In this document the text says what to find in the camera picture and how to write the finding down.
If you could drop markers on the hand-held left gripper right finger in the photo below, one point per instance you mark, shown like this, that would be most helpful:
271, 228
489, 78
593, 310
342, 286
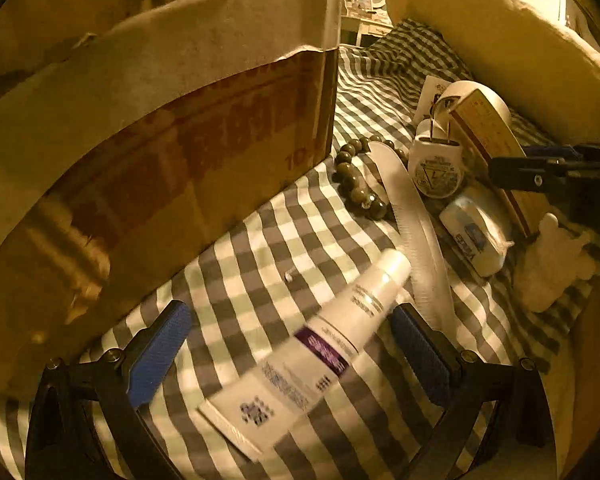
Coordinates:
422, 355

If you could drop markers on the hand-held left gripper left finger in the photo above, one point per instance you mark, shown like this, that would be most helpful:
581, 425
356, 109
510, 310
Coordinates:
155, 355

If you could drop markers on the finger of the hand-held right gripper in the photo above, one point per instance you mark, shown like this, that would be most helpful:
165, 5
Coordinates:
550, 151
525, 175

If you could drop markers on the wooden box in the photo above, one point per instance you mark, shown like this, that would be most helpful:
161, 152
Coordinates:
490, 135

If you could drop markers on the white tape roll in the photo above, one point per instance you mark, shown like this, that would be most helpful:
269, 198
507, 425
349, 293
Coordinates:
490, 105

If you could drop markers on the small white blue-label case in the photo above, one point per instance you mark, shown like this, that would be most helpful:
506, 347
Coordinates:
472, 235

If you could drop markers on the white bear figurine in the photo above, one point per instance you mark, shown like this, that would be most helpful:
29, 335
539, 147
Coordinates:
550, 265

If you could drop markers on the white round plug adapter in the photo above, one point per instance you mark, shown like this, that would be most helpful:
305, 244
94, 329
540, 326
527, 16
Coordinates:
437, 170

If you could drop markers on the white cream tube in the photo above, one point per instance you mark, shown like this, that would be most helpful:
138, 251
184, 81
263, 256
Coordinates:
320, 345

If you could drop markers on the white translucent strip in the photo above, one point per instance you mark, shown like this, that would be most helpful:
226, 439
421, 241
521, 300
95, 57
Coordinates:
410, 210

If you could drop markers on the white paper tag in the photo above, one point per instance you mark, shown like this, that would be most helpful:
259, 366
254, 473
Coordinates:
430, 91

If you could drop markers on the brown cardboard box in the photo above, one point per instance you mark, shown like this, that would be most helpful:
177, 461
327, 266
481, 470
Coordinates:
130, 135

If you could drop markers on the cream pillow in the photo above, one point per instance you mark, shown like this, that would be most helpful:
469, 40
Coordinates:
505, 35

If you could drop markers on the grey checked cloth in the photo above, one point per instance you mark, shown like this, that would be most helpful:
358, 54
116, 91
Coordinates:
260, 240

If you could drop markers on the white dressing table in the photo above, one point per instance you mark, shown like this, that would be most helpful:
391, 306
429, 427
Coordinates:
365, 27

